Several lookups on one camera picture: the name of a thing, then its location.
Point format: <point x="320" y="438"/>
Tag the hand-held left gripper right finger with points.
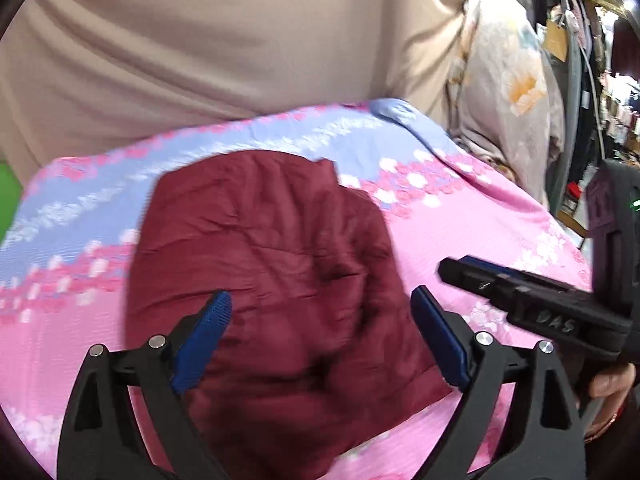
<point x="442" y="340"/>

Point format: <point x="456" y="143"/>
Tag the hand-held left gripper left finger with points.
<point x="200" y="345"/>

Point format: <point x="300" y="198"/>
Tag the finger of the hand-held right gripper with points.
<point x="470" y="280"/>
<point x="520" y="274"/>

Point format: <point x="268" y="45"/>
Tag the maroon puffer jacket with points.
<point x="280" y="260"/>

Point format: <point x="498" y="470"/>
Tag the person's right hand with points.
<point x="610" y="385"/>

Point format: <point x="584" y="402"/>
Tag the pink floral bed sheet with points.
<point x="450" y="230"/>

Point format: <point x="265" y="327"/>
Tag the grey floral hanging cloth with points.
<point x="510" y="110"/>

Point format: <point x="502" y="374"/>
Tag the brown cardboard tag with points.
<point x="556" y="39"/>

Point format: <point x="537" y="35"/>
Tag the green plush toy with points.
<point x="9" y="195"/>

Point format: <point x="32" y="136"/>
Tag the beige cloth backdrop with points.
<point x="200" y="50"/>

